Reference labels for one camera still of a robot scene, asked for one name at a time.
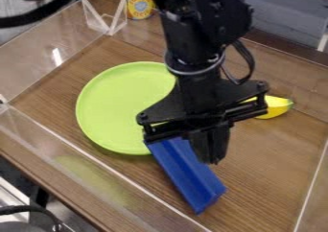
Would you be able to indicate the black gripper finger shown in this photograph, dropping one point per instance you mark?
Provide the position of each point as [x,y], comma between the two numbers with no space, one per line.
[222,134]
[202,141]

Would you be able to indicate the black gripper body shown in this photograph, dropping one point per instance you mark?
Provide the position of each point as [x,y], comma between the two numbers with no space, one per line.
[203,101]

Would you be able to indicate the blue T-shaped block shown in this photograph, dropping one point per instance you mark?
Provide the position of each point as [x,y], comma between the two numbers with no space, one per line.
[192,177]

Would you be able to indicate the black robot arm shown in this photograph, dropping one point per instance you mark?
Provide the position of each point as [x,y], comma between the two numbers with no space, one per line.
[200,29]

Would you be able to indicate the green round plate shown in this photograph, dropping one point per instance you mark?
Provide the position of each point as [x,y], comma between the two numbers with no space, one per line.
[112,99]

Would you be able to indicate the yellow banana toy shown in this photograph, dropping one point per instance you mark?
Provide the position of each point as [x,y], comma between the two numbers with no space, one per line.
[279,106]

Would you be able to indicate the yellow labelled tin can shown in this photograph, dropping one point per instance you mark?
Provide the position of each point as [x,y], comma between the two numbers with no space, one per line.
[140,9]

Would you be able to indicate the clear acrylic triangle bracket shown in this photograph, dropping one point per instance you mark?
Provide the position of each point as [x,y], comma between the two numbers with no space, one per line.
[108,23]

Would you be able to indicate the clear acrylic front wall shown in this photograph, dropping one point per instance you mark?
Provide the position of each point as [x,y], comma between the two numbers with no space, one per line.
[112,202]

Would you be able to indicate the black metal table frame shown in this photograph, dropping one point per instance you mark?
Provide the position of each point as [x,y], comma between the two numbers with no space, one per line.
[53,209]

